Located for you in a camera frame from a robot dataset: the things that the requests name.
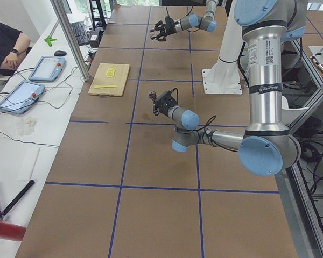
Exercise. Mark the white chair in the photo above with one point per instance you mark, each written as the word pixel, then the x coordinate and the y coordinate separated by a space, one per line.
pixel 289 115

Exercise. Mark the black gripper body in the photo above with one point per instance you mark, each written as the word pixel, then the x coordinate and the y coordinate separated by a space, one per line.
pixel 164 108
pixel 169 26

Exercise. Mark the far teach pendant tablet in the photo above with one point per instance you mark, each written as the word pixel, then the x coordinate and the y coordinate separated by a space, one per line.
pixel 47 69

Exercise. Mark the green plastic clamp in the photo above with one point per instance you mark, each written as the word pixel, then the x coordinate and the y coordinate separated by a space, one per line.
pixel 49 40

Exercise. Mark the near teach pendant tablet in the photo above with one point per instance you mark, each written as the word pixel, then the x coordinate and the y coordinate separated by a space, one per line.
pixel 22 97

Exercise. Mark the crumpled white tissue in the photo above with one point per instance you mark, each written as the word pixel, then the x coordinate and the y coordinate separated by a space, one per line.
pixel 26 126

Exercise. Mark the black rod tool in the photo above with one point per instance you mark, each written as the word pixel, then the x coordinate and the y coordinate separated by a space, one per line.
pixel 17 198

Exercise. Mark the seated person in black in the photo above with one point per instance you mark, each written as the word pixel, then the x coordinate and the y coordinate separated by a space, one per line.
pixel 13 49

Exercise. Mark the lemon slices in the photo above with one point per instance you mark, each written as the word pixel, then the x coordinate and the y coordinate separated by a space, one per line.
pixel 110 72

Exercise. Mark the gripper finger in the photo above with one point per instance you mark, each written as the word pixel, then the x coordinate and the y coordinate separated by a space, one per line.
pixel 152 96
pixel 161 37
pixel 155 110
pixel 159 26

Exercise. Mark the black computer mouse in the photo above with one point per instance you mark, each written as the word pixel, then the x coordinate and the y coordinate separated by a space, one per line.
pixel 60 53

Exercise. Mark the aluminium frame post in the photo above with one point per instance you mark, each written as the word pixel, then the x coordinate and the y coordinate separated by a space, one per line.
pixel 60 12

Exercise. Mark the red cylinder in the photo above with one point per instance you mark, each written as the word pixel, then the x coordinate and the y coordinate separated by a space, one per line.
pixel 10 231

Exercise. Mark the black keyboard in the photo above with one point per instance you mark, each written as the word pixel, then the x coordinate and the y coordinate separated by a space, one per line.
pixel 79 32

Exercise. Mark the yellow plastic knife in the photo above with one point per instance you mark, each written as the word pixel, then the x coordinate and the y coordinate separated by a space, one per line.
pixel 105 86

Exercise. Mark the clear glass shaker cup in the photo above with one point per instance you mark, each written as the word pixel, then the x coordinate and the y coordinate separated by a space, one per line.
pixel 153 34

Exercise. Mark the wooden cutting board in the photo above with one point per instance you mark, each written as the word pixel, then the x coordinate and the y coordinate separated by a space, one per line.
pixel 120 79

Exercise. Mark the teach pendant tablet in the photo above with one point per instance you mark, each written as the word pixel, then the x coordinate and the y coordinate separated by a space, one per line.
pixel 22 97
pixel 47 69

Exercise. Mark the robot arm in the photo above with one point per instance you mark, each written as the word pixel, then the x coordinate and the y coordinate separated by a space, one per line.
pixel 257 29
pixel 191 20

